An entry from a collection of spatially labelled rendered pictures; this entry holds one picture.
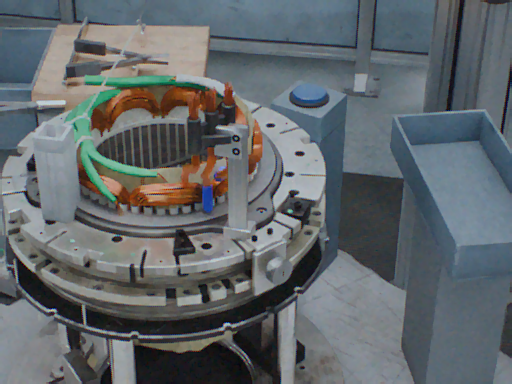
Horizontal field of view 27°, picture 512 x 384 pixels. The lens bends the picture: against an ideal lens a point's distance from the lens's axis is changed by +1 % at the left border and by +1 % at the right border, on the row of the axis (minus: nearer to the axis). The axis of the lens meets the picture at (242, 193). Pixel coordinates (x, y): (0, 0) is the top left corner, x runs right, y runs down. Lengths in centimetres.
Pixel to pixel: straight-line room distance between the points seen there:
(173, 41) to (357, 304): 41
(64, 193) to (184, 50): 43
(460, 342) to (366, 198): 177
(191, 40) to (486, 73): 37
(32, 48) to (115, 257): 56
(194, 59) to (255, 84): 220
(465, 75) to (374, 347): 35
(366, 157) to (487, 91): 182
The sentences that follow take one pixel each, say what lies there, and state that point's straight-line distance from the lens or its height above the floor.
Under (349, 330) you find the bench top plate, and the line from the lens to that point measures 134.
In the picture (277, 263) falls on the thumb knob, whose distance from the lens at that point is 94.
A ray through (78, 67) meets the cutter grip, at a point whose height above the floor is 109.
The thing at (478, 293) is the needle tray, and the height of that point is 94.
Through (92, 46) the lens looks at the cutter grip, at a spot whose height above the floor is 109.
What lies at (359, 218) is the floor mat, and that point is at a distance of 286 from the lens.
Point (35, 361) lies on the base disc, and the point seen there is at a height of 80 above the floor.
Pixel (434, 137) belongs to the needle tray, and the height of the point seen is 103.
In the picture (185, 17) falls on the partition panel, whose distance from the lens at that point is 352.
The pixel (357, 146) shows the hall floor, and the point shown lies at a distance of 320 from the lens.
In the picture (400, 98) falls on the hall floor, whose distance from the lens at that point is 348.
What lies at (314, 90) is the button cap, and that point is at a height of 104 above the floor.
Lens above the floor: 166
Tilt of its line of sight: 34 degrees down
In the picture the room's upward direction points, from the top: straight up
